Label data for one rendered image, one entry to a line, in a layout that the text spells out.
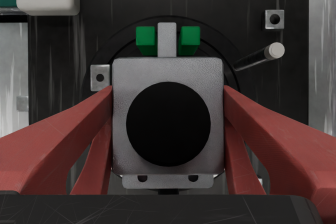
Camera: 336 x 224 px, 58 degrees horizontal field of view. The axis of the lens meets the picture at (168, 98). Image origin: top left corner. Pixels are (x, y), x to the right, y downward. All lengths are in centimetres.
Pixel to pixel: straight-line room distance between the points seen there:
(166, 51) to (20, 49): 22
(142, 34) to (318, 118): 18
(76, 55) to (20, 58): 9
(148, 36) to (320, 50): 17
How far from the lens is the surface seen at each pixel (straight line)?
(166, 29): 16
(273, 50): 16
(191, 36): 19
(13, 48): 35
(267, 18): 27
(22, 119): 35
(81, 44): 27
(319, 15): 31
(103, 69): 23
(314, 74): 30
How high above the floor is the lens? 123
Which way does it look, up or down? 89 degrees down
